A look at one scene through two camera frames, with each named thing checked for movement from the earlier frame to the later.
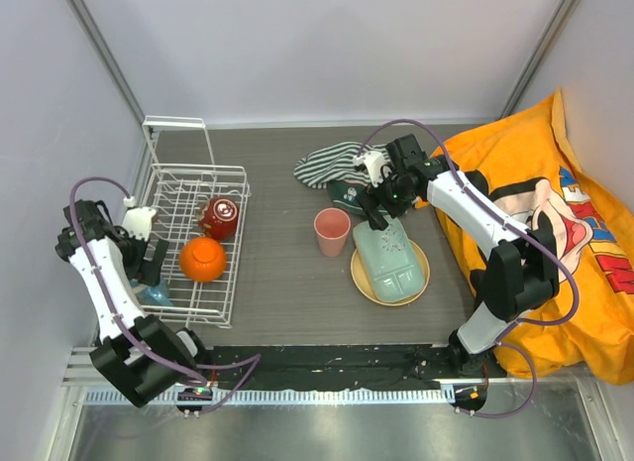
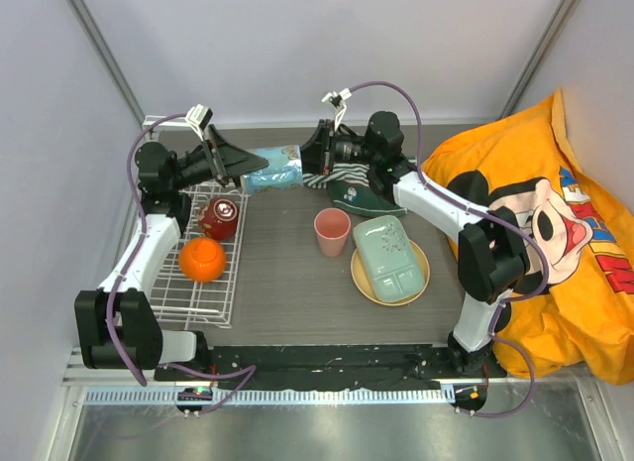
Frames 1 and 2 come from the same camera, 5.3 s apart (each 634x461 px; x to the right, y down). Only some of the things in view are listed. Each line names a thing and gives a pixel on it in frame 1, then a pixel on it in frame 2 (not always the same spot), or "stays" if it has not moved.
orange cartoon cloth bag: [524, 165] stays
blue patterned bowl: [157, 295] to [283, 170]
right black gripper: [369, 201] to [315, 153]
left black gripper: [150, 270] to [226, 162]
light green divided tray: [390, 260] stays
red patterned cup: [218, 218] stays
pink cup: [332, 226] stays
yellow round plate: [364, 286] stays
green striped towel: [333, 168] stays
